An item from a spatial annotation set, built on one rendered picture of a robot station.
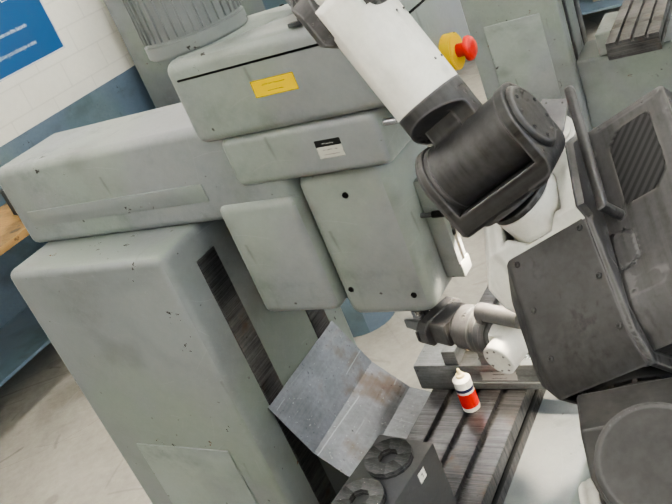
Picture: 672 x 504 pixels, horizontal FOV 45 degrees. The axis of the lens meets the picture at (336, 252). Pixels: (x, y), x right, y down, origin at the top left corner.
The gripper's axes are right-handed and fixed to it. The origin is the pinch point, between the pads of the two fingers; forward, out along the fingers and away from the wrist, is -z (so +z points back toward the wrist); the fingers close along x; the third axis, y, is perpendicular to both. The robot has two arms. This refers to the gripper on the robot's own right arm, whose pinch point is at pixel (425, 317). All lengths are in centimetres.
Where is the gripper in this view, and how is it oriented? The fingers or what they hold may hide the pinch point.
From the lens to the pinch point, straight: 167.0
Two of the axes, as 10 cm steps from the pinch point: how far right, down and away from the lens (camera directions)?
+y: 3.6, 8.4, 4.1
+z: 6.4, 1.0, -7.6
